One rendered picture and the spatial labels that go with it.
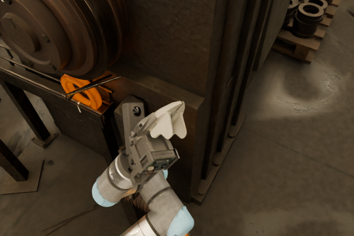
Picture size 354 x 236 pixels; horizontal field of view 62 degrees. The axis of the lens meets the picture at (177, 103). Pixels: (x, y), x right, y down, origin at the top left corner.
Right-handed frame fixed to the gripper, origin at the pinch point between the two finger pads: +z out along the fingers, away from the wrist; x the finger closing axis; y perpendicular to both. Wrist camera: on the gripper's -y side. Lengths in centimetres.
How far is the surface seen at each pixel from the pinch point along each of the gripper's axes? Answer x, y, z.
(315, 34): -200, -87, -8
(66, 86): -8, -52, -56
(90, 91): -12, -42, -46
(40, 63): 9, -42, -35
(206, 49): -24.1, -22.0, -2.0
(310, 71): -192, -62, -27
